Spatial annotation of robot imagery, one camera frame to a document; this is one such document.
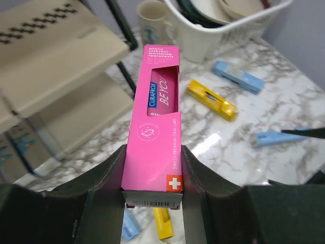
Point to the dark teal bowl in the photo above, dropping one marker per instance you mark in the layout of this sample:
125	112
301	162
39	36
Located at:
190	13

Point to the metallic blue toothpaste box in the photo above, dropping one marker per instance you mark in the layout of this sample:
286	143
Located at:
38	154
12	169

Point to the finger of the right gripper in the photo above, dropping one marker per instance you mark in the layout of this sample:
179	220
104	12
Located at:
314	133
316	179

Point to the yellow toothpaste box lower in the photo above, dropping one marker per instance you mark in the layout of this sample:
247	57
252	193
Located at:
163	223

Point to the yellow toothpaste box right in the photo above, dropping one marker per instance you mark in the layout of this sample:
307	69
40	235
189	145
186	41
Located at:
211	100

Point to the red rimmed plate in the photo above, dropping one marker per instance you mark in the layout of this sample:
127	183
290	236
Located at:
238	9

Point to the white plastic dish basket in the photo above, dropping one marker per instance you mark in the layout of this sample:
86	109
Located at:
198	43

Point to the cream ceramic mug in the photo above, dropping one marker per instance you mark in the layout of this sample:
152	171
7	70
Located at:
155	28

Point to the light blue toothpaste box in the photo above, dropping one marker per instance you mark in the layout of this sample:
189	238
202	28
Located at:
130	226

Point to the light blue box far right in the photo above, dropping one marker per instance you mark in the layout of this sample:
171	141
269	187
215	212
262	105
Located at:
244	80

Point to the beige three-tier shelf rack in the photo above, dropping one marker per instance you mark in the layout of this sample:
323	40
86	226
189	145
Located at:
54	57

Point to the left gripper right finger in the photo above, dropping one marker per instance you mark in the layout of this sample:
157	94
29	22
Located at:
216	210

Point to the white plate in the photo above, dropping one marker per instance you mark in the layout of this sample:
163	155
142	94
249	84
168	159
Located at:
212	10

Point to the pink toothpaste box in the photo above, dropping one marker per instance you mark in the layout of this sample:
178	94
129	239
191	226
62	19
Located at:
152	175

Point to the yellow toothpaste box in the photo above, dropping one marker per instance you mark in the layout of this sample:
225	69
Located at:
211	100
163	223

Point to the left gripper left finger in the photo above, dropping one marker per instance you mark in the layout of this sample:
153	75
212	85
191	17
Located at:
86	209

